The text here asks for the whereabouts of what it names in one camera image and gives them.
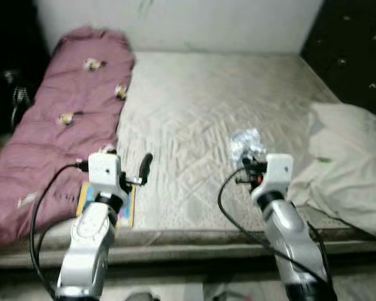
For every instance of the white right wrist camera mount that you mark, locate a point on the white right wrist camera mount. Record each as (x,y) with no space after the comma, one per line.
(279,172)

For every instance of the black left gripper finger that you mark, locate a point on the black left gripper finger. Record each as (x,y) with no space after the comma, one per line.
(108,150)
(145,165)

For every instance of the clear plastic wrapper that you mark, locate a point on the clear plastic wrapper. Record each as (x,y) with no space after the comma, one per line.
(245,145)

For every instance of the silver robot leg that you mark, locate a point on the silver robot leg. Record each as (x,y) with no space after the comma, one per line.
(225,295)
(141,296)

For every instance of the dark bed base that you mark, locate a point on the dark bed base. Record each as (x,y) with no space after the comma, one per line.
(175,276)

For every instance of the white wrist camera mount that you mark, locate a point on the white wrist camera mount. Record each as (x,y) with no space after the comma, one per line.
(279,172)
(103,169)

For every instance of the white pillow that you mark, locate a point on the white pillow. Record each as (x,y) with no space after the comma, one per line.
(344,163)

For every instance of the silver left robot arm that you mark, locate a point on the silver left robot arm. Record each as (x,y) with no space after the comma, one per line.
(88,251)

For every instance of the colourful children's board book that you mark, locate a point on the colourful children's board book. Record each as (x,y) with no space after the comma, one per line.
(128,213)

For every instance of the black tufted headboard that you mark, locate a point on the black tufted headboard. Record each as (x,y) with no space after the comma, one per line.
(351,44)

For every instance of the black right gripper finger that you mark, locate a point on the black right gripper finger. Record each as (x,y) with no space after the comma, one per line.
(246,165)

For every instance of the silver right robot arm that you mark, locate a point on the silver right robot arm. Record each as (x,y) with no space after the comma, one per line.
(294,244)

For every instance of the silver right robot leg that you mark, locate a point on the silver right robot leg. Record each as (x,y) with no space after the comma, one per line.
(225,295)

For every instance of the white quilted mattress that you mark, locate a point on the white quilted mattress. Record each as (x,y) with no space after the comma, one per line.
(194,113)

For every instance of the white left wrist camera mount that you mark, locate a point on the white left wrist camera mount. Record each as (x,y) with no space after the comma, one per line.
(103,169)

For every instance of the silver left robot leg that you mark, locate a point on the silver left robot leg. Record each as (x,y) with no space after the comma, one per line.
(141,296)

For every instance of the black metal rack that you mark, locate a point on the black metal rack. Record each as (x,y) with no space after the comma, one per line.
(19,100)

